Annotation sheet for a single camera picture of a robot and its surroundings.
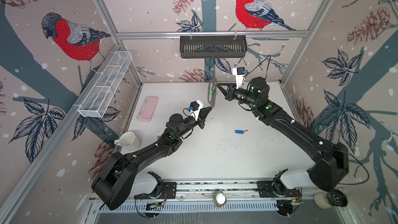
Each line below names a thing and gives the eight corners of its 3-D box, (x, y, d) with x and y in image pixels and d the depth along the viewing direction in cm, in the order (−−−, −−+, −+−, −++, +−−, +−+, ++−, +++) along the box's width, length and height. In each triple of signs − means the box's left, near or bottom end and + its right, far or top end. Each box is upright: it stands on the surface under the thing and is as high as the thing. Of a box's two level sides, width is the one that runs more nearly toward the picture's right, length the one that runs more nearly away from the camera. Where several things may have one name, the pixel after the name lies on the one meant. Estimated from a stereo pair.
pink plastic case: (137, 121, 102) (135, 119, 99) (147, 98, 115) (146, 95, 112) (150, 122, 101) (149, 120, 99) (159, 98, 114) (158, 96, 112)
